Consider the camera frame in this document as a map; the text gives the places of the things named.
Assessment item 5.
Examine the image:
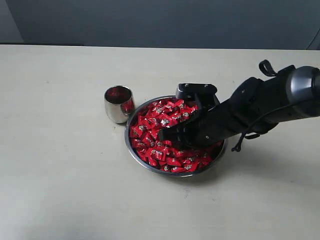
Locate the round steel bowl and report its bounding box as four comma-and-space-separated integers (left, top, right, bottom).
124, 95, 228, 178

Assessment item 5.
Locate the black cable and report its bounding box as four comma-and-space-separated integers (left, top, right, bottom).
231, 102, 298, 153

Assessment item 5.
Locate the small steel cup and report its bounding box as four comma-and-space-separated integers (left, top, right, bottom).
104, 85, 136, 124

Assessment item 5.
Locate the red wrapped candy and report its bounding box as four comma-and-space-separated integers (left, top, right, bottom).
165, 157, 182, 167
131, 123, 150, 137
146, 147, 168, 162

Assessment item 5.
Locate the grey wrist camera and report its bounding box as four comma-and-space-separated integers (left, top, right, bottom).
175, 83, 218, 106

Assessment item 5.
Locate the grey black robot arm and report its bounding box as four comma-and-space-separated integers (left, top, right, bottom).
158, 60, 320, 152

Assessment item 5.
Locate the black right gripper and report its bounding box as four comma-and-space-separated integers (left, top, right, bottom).
158, 97, 280, 151

